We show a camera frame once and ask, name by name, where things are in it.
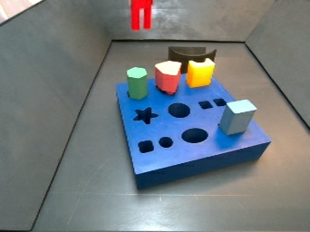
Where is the blue shape sorter board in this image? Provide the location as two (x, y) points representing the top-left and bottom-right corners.
(116, 80), (271, 189)

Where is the pink-red pentagon block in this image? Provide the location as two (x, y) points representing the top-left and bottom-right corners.
(154, 61), (181, 94)

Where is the light blue rectangular block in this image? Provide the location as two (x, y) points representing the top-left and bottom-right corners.
(219, 100), (256, 135)

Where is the yellow block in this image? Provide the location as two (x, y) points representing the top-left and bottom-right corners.
(187, 58), (215, 88)

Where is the red two-pronged square-circle block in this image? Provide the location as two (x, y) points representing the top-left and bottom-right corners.
(129, 0), (152, 31)

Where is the green hexagonal block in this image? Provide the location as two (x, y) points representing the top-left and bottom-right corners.
(126, 67), (148, 100)

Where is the black curved holder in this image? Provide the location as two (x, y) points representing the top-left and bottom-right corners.
(168, 46), (216, 73)

